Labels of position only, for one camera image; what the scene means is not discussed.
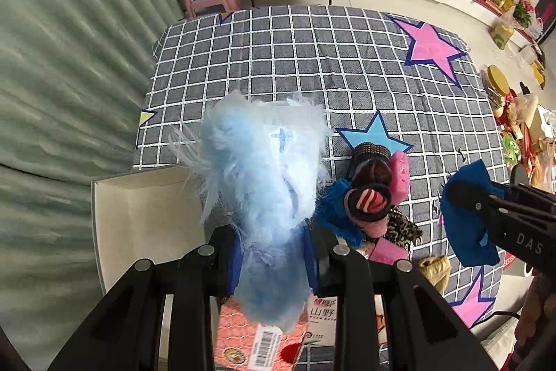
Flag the cream satin scrunchie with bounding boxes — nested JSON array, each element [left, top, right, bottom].
[[417, 255, 451, 294]]

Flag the pink sponge block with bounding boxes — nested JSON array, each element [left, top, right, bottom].
[[368, 237, 408, 265], [389, 151, 410, 205]]

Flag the leopard print scrunchie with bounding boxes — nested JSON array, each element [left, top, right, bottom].
[[384, 206, 423, 251]]

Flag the red patterned carton box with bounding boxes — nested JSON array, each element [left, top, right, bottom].
[[214, 293, 387, 371]]

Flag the pink sock with navy cuff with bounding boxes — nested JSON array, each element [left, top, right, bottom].
[[344, 142, 392, 239]]

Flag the blue fabric piece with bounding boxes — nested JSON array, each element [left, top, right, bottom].
[[313, 178, 364, 249]]

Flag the light blue fluffy feather ball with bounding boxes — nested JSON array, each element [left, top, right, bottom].
[[168, 90, 331, 333]]

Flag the blue cloth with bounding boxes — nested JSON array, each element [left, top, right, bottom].
[[440, 160, 509, 266]]

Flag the white cardboard storage box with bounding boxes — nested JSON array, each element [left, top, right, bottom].
[[90, 166, 206, 295]]

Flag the jar with yellow lid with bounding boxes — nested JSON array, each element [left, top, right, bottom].
[[480, 65, 510, 111]]

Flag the grey checked star tablecloth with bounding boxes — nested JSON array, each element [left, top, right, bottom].
[[134, 6, 507, 316]]

